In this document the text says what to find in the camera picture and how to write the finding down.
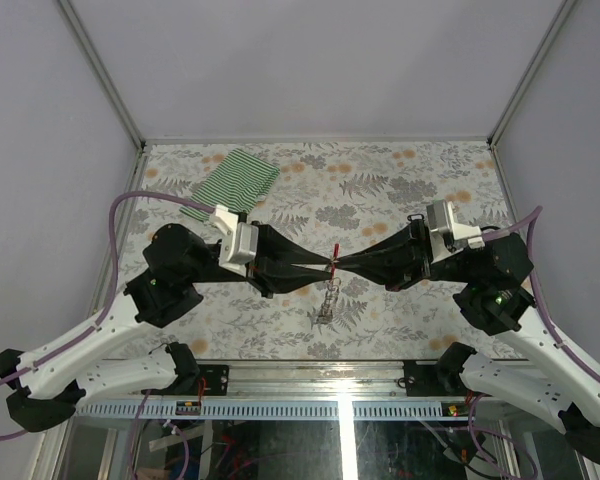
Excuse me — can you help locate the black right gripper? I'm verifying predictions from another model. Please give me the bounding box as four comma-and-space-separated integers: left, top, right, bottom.
335, 217, 479, 291

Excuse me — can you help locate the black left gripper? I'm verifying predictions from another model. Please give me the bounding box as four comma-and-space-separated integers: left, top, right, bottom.
187, 220, 336, 299

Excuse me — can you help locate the red handled carabiner keyring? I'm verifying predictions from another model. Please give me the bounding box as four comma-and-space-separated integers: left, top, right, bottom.
329, 243, 340, 280

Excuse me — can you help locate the silver keys bunch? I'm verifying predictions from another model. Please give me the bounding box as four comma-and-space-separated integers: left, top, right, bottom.
316, 278, 341, 325

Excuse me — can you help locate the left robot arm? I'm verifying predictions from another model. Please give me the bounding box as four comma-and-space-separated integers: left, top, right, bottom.
0, 223, 330, 433

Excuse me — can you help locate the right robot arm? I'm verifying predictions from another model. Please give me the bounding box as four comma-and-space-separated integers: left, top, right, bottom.
337, 219, 600, 465

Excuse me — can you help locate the green white striped cloth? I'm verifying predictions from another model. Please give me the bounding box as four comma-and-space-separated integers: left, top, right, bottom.
189, 149, 280, 214

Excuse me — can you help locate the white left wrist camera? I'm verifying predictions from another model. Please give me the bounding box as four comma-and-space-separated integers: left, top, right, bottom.
209, 204, 259, 277

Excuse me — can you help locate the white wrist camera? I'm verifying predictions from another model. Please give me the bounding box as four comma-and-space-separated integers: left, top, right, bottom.
426, 200, 485, 263
209, 204, 259, 277

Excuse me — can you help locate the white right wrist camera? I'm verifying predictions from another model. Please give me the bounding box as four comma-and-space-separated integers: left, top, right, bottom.
426, 200, 485, 263

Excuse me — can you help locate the aluminium front rail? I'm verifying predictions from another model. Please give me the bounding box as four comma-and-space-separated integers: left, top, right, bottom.
52, 354, 462, 406

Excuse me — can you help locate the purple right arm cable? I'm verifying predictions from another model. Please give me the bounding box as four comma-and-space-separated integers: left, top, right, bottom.
467, 205, 600, 480

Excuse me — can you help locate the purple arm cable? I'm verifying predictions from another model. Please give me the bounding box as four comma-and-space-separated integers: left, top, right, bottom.
467, 205, 600, 480
0, 192, 216, 480

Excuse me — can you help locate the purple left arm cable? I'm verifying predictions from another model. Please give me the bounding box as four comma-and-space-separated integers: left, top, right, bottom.
0, 192, 216, 480

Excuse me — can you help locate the blue slotted cable duct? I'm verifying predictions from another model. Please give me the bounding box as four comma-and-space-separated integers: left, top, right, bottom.
76, 398, 445, 421

